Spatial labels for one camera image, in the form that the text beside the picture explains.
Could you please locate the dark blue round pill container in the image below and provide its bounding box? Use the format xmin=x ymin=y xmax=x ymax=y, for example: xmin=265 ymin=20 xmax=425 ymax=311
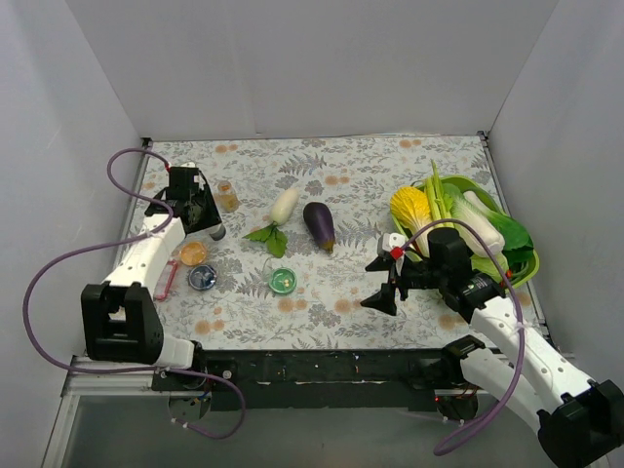
xmin=187 ymin=264 xmax=217 ymax=292

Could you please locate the green round pill container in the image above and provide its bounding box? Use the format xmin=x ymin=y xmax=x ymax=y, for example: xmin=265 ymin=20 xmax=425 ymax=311
xmin=268 ymin=267 xmax=297 ymax=295

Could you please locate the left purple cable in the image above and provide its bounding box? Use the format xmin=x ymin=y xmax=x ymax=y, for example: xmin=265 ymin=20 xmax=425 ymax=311
xmin=21 ymin=148 xmax=248 ymax=440

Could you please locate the orange round pill container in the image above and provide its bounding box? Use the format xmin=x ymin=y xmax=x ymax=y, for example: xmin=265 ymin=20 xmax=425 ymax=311
xmin=179 ymin=241 xmax=208 ymax=266

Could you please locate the white eggplant toy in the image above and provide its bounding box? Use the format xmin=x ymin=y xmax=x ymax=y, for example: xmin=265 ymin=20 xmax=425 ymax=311
xmin=269 ymin=187 xmax=299 ymax=225

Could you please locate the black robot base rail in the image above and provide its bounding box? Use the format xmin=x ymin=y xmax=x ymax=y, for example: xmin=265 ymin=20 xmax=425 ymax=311
xmin=152 ymin=349 xmax=484 ymax=419

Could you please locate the purple eggplant toy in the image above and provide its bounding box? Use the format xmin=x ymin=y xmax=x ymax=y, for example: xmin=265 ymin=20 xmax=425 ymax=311
xmin=303 ymin=202 xmax=335 ymax=254

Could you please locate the purple cable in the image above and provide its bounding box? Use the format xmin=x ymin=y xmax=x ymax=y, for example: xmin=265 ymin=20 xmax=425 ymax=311
xmin=397 ymin=218 xmax=527 ymax=457
xmin=21 ymin=148 xmax=248 ymax=440

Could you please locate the round green cabbage toy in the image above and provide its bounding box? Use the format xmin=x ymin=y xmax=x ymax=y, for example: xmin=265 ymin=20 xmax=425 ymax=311
xmin=471 ymin=253 xmax=509 ymax=283

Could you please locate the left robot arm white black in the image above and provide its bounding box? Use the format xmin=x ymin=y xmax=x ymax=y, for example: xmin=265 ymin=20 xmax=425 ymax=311
xmin=81 ymin=163 xmax=226 ymax=390

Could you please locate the floral patterned table mat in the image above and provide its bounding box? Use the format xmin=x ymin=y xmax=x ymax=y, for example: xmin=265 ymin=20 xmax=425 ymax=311
xmin=140 ymin=136 xmax=495 ymax=350

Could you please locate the green celery stalk toy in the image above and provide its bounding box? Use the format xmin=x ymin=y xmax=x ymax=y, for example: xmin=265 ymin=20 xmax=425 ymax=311
xmin=424 ymin=161 xmax=462 ymax=220

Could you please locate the aluminium frame rail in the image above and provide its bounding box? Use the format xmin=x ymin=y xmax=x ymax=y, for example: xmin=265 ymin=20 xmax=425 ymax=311
xmin=41 ymin=355 xmax=162 ymax=468

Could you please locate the white vitamin B bottle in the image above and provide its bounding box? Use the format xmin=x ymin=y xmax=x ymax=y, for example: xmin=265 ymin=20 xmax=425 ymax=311
xmin=207 ymin=223 xmax=226 ymax=241

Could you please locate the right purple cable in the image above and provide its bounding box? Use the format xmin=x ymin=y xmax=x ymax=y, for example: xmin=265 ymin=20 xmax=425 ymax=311
xmin=397 ymin=218 xmax=527 ymax=457

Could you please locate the green leafy vegetable toy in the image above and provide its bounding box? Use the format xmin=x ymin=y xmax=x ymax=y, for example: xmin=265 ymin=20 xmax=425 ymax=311
xmin=486 ymin=211 xmax=534 ymax=266

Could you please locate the yellow napa cabbage toy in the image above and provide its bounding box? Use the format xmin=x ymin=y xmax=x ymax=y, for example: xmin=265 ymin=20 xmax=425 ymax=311
xmin=390 ymin=186 xmax=433 ymax=234

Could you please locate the green plastic basket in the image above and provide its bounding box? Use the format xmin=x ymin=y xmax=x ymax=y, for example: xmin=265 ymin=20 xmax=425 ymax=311
xmin=391 ymin=175 xmax=541 ymax=301

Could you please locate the pink rectangular pill box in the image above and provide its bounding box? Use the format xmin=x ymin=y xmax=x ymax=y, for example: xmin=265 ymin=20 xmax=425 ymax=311
xmin=153 ymin=260 xmax=178 ymax=301

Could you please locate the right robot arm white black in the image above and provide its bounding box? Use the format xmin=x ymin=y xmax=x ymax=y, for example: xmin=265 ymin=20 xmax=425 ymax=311
xmin=362 ymin=227 xmax=623 ymax=467

